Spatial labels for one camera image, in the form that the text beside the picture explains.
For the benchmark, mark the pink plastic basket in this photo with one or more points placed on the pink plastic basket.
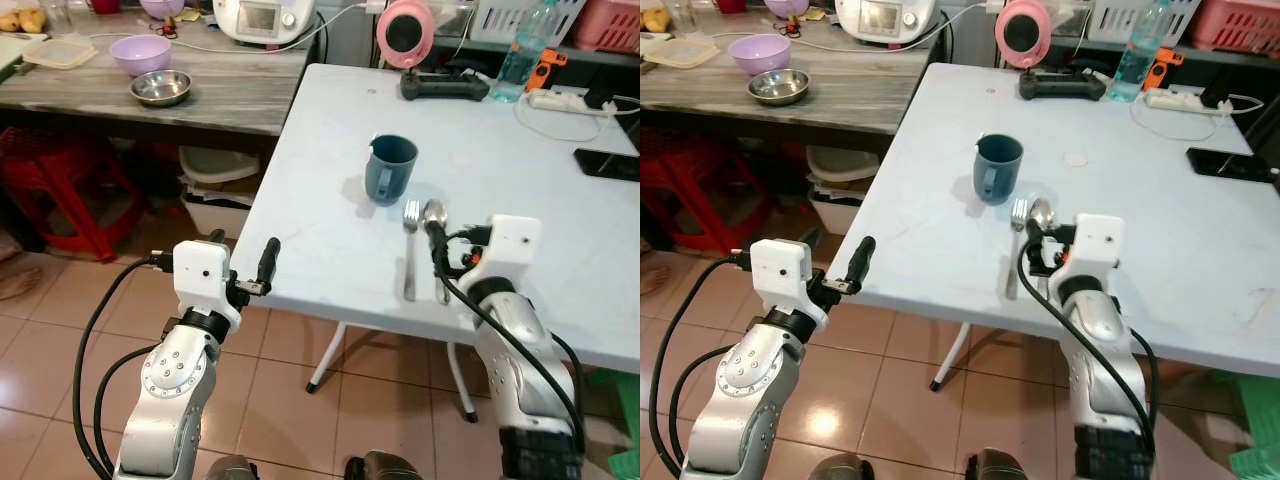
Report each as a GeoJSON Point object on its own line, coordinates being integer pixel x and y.
{"type": "Point", "coordinates": [610, 25]}
{"type": "Point", "coordinates": [1240, 25]}

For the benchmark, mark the white power strip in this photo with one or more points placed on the white power strip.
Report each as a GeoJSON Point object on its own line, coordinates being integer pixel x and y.
{"type": "Point", "coordinates": [1180, 98]}
{"type": "Point", "coordinates": [560, 100]}

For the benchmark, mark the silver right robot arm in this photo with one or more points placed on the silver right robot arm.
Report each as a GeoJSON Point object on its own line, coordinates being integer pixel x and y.
{"type": "Point", "coordinates": [1090, 315]}
{"type": "Point", "coordinates": [510, 400]}

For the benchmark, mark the small purple bowl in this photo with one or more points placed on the small purple bowl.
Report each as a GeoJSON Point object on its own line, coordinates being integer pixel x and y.
{"type": "Point", "coordinates": [162, 8]}
{"type": "Point", "coordinates": [787, 8]}

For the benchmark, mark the red cup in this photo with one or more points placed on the red cup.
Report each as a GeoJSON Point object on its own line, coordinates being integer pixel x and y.
{"type": "Point", "coordinates": [106, 6]}
{"type": "Point", "coordinates": [731, 6]}

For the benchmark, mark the black phone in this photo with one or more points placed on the black phone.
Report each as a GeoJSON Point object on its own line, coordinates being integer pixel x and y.
{"type": "Point", "coordinates": [605, 164]}
{"type": "Point", "coordinates": [1230, 164]}

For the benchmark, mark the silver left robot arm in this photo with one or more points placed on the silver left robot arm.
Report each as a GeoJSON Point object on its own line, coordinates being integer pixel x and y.
{"type": "Point", "coordinates": [745, 385]}
{"type": "Point", "coordinates": [170, 380]}

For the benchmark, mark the orange black tool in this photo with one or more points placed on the orange black tool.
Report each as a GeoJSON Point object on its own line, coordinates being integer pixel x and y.
{"type": "Point", "coordinates": [1165, 68]}
{"type": "Point", "coordinates": [548, 70]}

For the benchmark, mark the white plastic bin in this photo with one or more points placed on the white plastic bin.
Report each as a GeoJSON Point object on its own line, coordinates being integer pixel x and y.
{"type": "Point", "coordinates": [215, 195]}
{"type": "Point", "coordinates": [838, 195]}

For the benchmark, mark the red plastic stool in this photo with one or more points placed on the red plastic stool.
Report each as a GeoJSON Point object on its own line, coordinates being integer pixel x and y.
{"type": "Point", "coordinates": [60, 175]}
{"type": "Point", "coordinates": [690, 175]}

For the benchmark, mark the grey plastic basket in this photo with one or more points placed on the grey plastic basket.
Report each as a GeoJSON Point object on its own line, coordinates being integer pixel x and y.
{"type": "Point", "coordinates": [500, 20]}
{"type": "Point", "coordinates": [1120, 20]}

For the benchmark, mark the dark robot right foot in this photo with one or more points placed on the dark robot right foot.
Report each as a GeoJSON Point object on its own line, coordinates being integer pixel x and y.
{"type": "Point", "coordinates": [385, 468]}
{"type": "Point", "coordinates": [1003, 468]}

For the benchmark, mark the purple plastic bowl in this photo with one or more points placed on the purple plastic bowl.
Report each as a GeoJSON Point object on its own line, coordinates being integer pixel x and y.
{"type": "Point", "coordinates": [140, 55]}
{"type": "Point", "coordinates": [760, 54]}

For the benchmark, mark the white metal table leg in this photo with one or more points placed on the white metal table leg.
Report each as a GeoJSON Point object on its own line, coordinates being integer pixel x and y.
{"type": "Point", "coordinates": [328, 355]}
{"type": "Point", "coordinates": [460, 380]}
{"type": "Point", "coordinates": [950, 357]}

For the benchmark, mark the clear plastic water bottle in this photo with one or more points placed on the clear plastic water bottle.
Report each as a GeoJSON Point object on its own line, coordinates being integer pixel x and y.
{"type": "Point", "coordinates": [520, 60]}
{"type": "Point", "coordinates": [1138, 60]}

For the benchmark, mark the yellow fruit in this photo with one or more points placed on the yellow fruit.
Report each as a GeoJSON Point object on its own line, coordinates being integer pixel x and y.
{"type": "Point", "coordinates": [656, 20]}
{"type": "Point", "coordinates": [25, 20]}

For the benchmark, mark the steel bowl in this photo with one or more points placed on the steel bowl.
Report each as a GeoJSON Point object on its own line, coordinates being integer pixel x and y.
{"type": "Point", "coordinates": [778, 87]}
{"type": "Point", "coordinates": [160, 88]}

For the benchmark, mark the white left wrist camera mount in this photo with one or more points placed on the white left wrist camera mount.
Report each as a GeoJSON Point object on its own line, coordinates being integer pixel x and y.
{"type": "Point", "coordinates": [778, 272]}
{"type": "Point", "coordinates": [200, 275]}

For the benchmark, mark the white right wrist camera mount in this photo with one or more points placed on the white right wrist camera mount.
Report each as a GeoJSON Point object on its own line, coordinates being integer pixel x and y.
{"type": "Point", "coordinates": [1095, 245]}
{"type": "Point", "coordinates": [510, 245]}

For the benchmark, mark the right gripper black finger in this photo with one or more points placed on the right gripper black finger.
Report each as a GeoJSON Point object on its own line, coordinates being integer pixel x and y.
{"type": "Point", "coordinates": [1034, 245]}
{"type": "Point", "coordinates": [437, 240]}

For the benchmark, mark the clear lidded plastic container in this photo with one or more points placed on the clear lidded plastic container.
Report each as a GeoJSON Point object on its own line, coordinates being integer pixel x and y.
{"type": "Point", "coordinates": [60, 52]}
{"type": "Point", "coordinates": [680, 52]}

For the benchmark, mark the dark robot foot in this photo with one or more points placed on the dark robot foot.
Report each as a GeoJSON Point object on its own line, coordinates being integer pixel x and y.
{"type": "Point", "coordinates": [235, 470]}
{"type": "Point", "coordinates": [845, 470]}
{"type": "Point", "coordinates": [385, 468]}
{"type": "Point", "coordinates": [1003, 468]}

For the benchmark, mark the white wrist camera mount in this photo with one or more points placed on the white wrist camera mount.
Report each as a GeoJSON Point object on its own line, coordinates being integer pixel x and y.
{"type": "Point", "coordinates": [200, 275]}
{"type": "Point", "coordinates": [778, 272]}
{"type": "Point", "coordinates": [1095, 245]}
{"type": "Point", "coordinates": [510, 245]}

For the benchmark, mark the grey wooden side table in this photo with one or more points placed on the grey wooden side table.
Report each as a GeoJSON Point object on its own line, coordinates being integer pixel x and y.
{"type": "Point", "coordinates": [860, 100]}
{"type": "Point", "coordinates": [230, 100]}

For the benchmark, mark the blue plastic cup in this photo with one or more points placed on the blue plastic cup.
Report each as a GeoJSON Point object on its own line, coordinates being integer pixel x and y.
{"type": "Point", "coordinates": [998, 170]}
{"type": "Point", "coordinates": [390, 170]}

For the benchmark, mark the dark robot left foot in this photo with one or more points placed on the dark robot left foot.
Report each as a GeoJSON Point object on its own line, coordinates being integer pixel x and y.
{"type": "Point", "coordinates": [845, 470]}
{"type": "Point", "coordinates": [235, 470]}

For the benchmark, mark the steel fork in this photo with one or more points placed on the steel fork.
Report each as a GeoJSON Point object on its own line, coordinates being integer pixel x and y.
{"type": "Point", "coordinates": [409, 260]}
{"type": "Point", "coordinates": [1019, 222]}

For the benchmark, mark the white kitchen appliance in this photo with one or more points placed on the white kitchen appliance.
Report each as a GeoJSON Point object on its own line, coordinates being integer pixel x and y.
{"type": "Point", "coordinates": [885, 20]}
{"type": "Point", "coordinates": [265, 20]}

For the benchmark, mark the green plastic stool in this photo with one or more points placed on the green plastic stool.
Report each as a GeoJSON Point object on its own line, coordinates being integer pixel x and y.
{"type": "Point", "coordinates": [620, 430]}
{"type": "Point", "coordinates": [1258, 430]}

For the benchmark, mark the black game controller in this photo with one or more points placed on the black game controller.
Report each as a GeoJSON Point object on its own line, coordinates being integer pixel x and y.
{"type": "Point", "coordinates": [445, 87]}
{"type": "Point", "coordinates": [1062, 86]}

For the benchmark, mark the steel spoon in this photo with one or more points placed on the steel spoon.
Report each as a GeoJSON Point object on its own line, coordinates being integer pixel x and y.
{"type": "Point", "coordinates": [1042, 212]}
{"type": "Point", "coordinates": [434, 210]}

